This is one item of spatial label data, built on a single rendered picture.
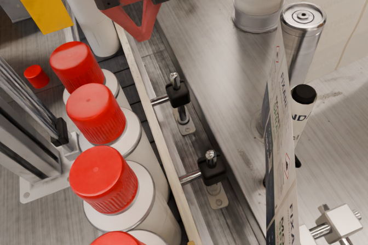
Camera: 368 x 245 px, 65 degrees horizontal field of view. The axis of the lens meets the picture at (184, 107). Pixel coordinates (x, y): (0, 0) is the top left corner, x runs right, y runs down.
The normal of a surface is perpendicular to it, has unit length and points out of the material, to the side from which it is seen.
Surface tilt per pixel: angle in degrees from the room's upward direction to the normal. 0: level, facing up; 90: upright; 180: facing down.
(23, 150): 90
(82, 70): 90
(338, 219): 0
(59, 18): 90
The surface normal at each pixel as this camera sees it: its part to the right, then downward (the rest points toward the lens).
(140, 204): 0.50, -0.19
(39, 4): 0.34, 0.75
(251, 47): -0.11, -0.56
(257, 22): -0.13, 0.82
